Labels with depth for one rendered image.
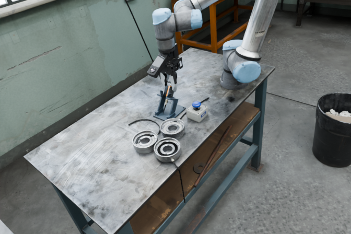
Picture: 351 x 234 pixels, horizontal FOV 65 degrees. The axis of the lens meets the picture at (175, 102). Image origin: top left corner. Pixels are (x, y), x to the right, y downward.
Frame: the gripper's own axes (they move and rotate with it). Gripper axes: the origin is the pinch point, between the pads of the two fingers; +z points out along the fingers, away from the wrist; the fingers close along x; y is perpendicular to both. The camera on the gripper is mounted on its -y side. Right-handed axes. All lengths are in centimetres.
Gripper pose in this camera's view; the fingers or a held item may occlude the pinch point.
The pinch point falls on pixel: (169, 89)
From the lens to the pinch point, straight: 126.7
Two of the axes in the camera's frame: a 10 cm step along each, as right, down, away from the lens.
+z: 1.2, 8.1, 5.7
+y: 6.2, -5.1, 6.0
